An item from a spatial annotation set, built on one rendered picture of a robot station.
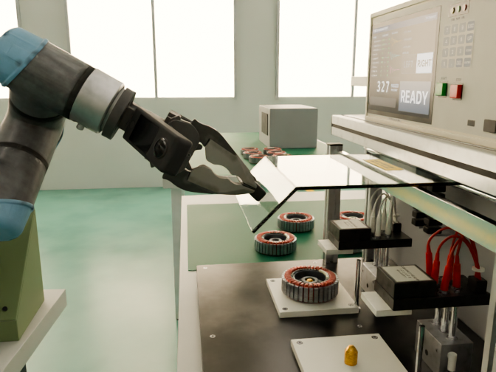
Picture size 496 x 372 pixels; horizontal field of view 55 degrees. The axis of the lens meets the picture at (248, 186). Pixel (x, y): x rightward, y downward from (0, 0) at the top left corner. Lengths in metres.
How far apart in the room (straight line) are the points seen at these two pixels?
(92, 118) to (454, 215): 0.47
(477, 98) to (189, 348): 0.59
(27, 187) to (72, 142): 4.86
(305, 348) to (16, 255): 0.55
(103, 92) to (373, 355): 0.55
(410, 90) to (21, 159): 0.59
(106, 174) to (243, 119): 1.65
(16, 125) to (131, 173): 4.79
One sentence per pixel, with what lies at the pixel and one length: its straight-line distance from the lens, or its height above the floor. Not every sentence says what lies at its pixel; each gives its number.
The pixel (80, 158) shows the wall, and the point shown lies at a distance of 5.52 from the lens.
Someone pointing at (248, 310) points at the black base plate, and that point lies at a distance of 0.93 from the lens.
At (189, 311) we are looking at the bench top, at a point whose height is 0.75.
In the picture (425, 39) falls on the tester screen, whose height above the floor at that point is 1.25.
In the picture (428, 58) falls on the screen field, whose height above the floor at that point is 1.23.
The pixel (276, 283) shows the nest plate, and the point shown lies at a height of 0.78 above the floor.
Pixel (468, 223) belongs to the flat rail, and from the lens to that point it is 0.62.
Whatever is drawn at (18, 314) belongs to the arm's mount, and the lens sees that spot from 0.95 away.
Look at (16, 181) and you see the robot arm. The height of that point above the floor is 1.07.
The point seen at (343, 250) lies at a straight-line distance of 0.93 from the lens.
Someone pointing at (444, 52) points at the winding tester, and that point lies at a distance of 0.75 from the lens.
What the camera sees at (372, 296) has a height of 0.88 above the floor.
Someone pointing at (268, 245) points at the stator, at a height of 0.78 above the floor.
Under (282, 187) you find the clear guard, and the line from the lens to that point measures 0.63.
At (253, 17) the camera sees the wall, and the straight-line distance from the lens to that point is 5.42.
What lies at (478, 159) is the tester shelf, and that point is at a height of 1.11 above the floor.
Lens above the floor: 1.20
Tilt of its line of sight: 13 degrees down
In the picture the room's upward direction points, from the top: straight up
